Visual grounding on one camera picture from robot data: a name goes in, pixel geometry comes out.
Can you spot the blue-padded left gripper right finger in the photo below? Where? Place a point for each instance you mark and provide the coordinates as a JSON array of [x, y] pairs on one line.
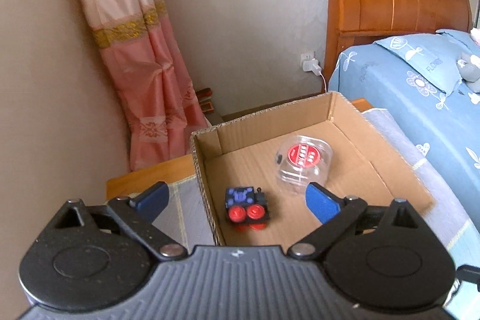
[[339, 218]]

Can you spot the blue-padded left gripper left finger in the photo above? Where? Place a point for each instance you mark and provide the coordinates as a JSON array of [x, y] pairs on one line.
[[135, 217]]

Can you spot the short clear jar red label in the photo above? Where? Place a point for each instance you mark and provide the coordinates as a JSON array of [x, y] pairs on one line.
[[301, 160]]

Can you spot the blue black toy truck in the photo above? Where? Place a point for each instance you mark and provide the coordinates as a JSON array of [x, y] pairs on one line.
[[246, 207]]

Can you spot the patchwork table cloth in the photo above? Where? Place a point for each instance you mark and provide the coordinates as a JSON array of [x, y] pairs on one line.
[[186, 218]]

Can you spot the brown cardboard box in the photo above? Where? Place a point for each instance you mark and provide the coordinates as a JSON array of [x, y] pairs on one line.
[[322, 139]]

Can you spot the pink curtain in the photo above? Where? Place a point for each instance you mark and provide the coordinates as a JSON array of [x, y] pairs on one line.
[[138, 47]]

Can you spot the blue floral pillow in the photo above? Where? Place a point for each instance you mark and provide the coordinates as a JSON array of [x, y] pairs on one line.
[[433, 56]]

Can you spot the grey plush toy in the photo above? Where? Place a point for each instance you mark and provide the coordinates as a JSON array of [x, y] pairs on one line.
[[469, 68]]

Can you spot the white wall charger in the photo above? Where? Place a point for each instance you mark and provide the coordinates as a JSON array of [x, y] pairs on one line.
[[309, 63]]

